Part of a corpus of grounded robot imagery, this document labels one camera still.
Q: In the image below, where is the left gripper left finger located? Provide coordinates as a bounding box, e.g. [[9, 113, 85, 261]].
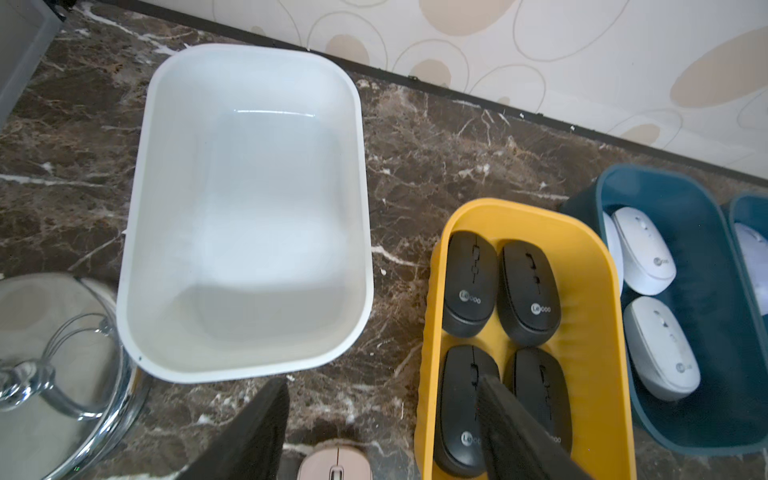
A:
[[179, 379, 290, 480]]

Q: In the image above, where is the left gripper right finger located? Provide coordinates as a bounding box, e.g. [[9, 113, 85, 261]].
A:
[[477, 375, 590, 479]]

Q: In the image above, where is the black mouse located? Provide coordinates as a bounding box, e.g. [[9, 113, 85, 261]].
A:
[[504, 347, 573, 454], [443, 231, 499, 338], [497, 240, 562, 347], [434, 345, 500, 478]]

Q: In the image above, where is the yellow storage box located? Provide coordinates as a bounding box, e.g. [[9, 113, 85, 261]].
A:
[[414, 198, 636, 479]]

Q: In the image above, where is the white mouse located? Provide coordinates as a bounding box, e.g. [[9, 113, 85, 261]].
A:
[[623, 296, 701, 402], [612, 206, 677, 296], [602, 212, 624, 294]]

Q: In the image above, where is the white storage box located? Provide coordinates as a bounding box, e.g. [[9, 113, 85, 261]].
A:
[[116, 44, 374, 384]]

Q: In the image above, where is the teal storage box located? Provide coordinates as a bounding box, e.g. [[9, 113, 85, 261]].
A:
[[722, 193, 767, 337], [560, 164, 767, 457]]

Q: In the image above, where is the purple mouse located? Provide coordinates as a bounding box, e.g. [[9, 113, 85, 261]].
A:
[[734, 223, 767, 316]]

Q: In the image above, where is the silver wire cup rack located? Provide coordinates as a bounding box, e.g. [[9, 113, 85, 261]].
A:
[[1, 273, 150, 479]]

